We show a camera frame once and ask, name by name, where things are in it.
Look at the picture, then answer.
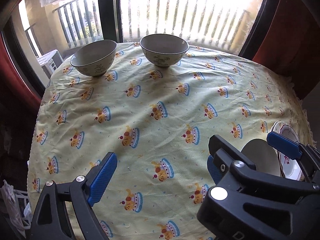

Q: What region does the black window frame post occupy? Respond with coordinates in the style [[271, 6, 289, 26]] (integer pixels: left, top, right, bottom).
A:
[[98, 0, 123, 43]]

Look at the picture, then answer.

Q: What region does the white air conditioner unit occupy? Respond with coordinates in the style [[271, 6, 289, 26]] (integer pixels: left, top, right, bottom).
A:
[[37, 49, 63, 78]]

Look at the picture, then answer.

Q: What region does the red curtain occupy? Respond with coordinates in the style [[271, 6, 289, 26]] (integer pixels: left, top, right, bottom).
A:
[[253, 0, 319, 99], [1, 35, 41, 112]]

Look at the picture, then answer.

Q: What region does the balcony railing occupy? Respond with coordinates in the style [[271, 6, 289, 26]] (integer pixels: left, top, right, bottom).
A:
[[19, 0, 252, 57]]

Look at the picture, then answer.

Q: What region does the red curtain left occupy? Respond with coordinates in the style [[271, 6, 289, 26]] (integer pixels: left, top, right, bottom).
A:
[[1, 35, 41, 112]]

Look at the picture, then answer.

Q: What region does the beaded rim floral plate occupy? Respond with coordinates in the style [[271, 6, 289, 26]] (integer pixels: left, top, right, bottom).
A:
[[270, 121, 287, 134]]

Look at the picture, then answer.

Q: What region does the white rack with bag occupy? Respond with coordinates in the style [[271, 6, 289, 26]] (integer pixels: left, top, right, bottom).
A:
[[1, 180, 33, 239]]

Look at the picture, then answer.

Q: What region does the red pattern white dish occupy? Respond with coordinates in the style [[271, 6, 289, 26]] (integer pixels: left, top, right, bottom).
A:
[[277, 124, 304, 181]]

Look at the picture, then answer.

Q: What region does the yellow patterned tablecloth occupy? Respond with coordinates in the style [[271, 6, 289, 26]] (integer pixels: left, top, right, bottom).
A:
[[27, 43, 312, 239]]

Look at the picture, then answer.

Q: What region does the floral bowl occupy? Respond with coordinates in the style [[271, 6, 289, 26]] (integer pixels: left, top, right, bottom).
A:
[[70, 40, 117, 77], [139, 34, 189, 67], [241, 139, 281, 177]]

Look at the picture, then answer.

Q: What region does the red curtain right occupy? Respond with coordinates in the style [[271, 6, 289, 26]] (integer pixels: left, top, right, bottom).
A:
[[253, 0, 319, 99]]

